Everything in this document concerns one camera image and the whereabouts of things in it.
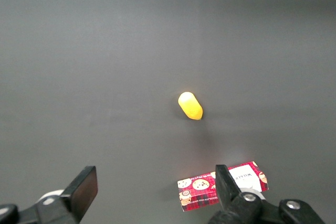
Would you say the yellow lemon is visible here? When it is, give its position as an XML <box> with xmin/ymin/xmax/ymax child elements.
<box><xmin>177</xmin><ymin>91</ymin><xmax>204</xmax><ymax>121</ymax></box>

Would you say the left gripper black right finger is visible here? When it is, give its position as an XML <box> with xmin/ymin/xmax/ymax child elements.
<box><xmin>207</xmin><ymin>164</ymin><xmax>326</xmax><ymax>224</ymax></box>

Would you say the dark grey table mat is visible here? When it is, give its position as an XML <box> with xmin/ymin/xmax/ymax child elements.
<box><xmin>0</xmin><ymin>0</ymin><xmax>336</xmax><ymax>224</ymax></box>

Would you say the red plaid cookie box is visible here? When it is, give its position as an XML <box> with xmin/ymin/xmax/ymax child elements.
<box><xmin>177</xmin><ymin>161</ymin><xmax>269</xmax><ymax>213</ymax></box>

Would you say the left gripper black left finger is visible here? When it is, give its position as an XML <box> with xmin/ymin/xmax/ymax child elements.
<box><xmin>0</xmin><ymin>165</ymin><xmax>99</xmax><ymax>224</ymax></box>

